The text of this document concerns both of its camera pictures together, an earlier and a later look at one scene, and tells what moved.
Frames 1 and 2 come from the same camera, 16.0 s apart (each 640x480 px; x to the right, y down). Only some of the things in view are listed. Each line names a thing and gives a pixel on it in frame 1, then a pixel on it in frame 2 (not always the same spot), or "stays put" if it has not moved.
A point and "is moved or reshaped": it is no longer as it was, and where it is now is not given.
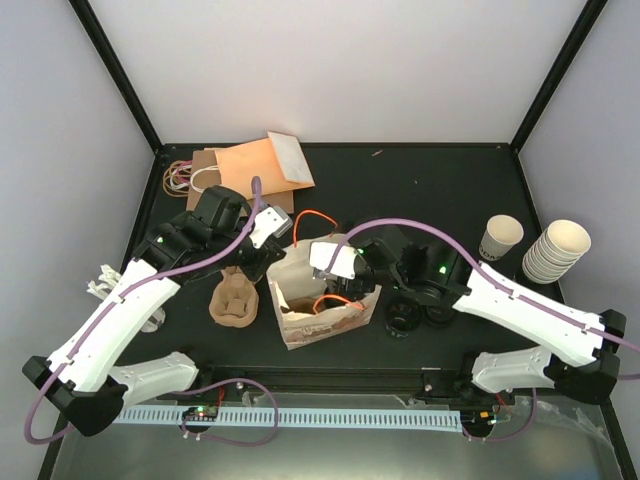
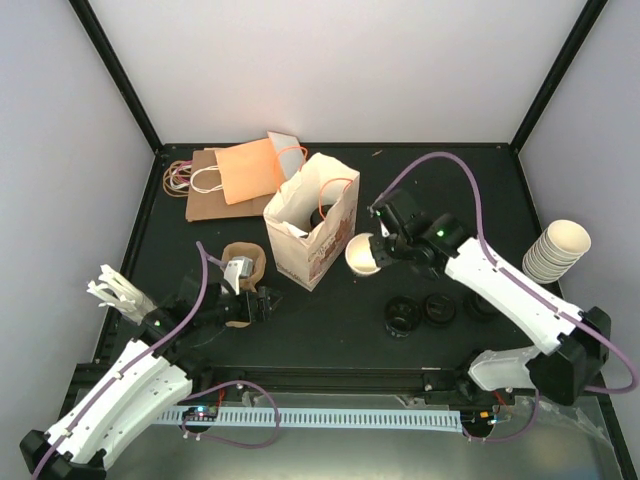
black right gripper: x=350 y=290 -> x=380 y=255
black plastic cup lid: x=440 y=314 stays put
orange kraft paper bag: x=277 y=161 stays put
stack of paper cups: x=557 y=251 stays put
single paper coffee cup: x=501 y=234 is moved or reshaped
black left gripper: x=271 y=252 -> x=264 y=312
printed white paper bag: x=305 y=314 -> x=312 y=220
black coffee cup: x=402 y=316 stays put
